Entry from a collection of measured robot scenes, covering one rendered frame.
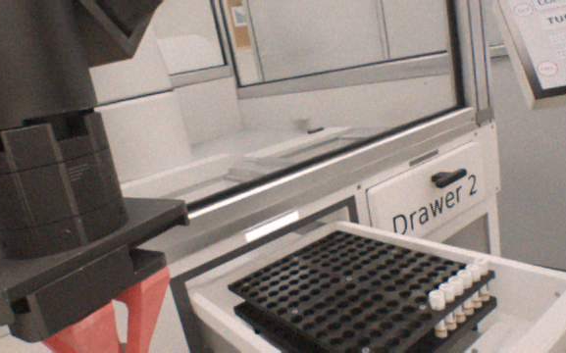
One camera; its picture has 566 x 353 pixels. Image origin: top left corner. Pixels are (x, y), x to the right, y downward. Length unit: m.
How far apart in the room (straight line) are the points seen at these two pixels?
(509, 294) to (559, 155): 1.60
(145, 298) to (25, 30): 0.13
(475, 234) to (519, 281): 0.46
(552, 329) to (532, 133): 1.77
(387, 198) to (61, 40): 0.54
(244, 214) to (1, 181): 0.36
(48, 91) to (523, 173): 2.05
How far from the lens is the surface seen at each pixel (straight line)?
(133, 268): 0.22
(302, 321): 0.41
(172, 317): 0.51
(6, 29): 0.20
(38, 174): 0.20
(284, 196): 0.56
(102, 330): 0.21
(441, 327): 0.42
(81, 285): 0.20
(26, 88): 0.19
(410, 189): 0.70
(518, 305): 0.50
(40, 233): 0.20
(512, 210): 2.22
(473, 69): 0.88
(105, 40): 0.24
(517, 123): 2.09
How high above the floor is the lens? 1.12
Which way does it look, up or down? 14 degrees down
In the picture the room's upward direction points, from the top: 12 degrees counter-clockwise
